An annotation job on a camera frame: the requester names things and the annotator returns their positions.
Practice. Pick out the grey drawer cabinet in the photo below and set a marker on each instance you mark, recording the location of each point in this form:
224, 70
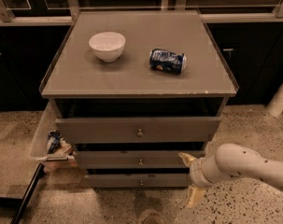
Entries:
80, 85

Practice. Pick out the crushed blue soda can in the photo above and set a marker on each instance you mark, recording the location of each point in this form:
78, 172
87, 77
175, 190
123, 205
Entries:
167, 61

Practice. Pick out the grey drawer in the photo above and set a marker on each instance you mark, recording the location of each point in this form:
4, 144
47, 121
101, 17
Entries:
138, 130
139, 181
128, 159

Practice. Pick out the blue snack bag in bin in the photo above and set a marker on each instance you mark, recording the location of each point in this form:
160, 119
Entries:
54, 141

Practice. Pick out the white ceramic bowl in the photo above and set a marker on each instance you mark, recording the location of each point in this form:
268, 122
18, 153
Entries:
107, 46

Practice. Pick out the clear plastic bin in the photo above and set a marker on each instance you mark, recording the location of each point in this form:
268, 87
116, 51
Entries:
63, 157

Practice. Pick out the grey bottom drawer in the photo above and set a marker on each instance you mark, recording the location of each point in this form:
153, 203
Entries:
139, 181

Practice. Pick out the metal window frame rail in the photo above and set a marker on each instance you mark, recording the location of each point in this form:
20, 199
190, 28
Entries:
52, 12

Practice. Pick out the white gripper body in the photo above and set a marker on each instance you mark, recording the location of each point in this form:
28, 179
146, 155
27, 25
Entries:
196, 173

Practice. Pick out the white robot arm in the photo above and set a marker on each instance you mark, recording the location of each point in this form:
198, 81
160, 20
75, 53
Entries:
229, 162

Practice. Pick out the black bar on floor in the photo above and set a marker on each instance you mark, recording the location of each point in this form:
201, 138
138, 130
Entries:
39, 172

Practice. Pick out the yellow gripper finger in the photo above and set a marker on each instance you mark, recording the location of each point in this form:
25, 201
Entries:
195, 196
186, 158

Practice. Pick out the white table leg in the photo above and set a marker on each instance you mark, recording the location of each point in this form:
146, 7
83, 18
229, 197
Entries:
275, 107

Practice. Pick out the grey top drawer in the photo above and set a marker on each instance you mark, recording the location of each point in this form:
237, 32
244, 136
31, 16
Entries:
138, 130

